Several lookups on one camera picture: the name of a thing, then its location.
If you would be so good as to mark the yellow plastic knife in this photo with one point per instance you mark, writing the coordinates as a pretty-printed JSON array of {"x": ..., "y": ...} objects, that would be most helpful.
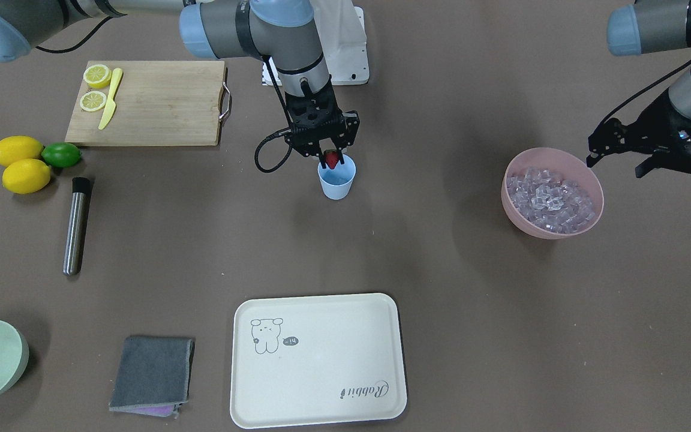
[{"x": 111, "y": 104}]

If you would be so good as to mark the yellow lemon lower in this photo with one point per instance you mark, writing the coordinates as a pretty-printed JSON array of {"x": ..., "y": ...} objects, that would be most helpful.
[{"x": 26, "y": 176}]

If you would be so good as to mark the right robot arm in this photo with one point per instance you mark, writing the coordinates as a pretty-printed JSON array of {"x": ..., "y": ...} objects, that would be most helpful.
[{"x": 208, "y": 29}]

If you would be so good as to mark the steel muddler black tip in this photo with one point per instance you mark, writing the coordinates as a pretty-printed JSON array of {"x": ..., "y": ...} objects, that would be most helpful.
[{"x": 77, "y": 223}]

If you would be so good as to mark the green lime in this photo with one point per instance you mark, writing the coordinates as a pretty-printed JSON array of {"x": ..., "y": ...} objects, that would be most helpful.
[{"x": 61, "y": 155}]

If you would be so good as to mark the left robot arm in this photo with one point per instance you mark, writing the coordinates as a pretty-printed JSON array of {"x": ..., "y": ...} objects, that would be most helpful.
[{"x": 655, "y": 26}]

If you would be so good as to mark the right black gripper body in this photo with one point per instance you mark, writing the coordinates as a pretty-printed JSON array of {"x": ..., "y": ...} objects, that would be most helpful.
[{"x": 350, "y": 128}]

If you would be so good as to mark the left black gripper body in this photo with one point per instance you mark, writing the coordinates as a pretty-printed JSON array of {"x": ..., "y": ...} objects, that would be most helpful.
[{"x": 657, "y": 123}]

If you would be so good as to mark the pink bowl of ice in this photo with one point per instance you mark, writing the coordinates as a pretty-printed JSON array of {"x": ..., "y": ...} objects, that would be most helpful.
[{"x": 551, "y": 194}]

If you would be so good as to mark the lemon half slice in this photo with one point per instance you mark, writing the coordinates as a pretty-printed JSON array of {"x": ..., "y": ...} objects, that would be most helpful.
[
  {"x": 92, "y": 101},
  {"x": 97, "y": 76}
]

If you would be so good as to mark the yellow lemon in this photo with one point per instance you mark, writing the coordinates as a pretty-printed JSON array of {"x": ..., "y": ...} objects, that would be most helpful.
[
  {"x": 19, "y": 147},
  {"x": 26, "y": 176}
]

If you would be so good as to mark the grey folded cloth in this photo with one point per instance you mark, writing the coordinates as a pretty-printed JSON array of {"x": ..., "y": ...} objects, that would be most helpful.
[{"x": 153, "y": 376}]

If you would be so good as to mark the red strawberry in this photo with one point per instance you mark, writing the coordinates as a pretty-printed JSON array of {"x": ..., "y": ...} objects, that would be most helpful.
[{"x": 333, "y": 160}]

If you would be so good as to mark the yellow lemon upper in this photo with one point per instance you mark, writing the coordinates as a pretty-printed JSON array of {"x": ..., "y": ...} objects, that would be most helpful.
[{"x": 19, "y": 147}]

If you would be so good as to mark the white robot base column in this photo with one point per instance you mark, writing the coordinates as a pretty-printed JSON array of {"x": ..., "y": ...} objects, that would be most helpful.
[{"x": 311, "y": 44}]

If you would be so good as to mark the light blue cup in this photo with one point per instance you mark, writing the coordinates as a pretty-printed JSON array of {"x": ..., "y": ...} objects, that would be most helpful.
[{"x": 337, "y": 182}]

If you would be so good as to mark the cream rabbit tray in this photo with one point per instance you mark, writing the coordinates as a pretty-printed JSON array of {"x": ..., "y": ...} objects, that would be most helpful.
[{"x": 317, "y": 360}]

